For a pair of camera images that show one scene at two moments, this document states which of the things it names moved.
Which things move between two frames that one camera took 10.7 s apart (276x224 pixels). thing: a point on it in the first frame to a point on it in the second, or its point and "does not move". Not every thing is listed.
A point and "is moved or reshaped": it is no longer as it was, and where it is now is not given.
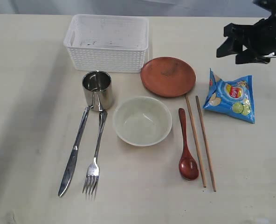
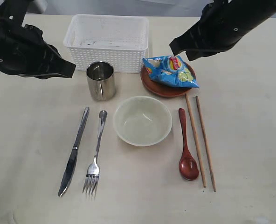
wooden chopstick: x=205 y=143 does not move
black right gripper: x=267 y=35 to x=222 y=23
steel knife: x=69 y=171 does not move
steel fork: x=93 y=172 does not move
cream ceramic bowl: x=142 y=121 does not move
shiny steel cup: x=98 y=90 is moved or reshaped
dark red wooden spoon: x=188 y=167 does not move
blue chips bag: x=233 y=97 to x=170 y=70
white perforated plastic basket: x=115 y=43 does not move
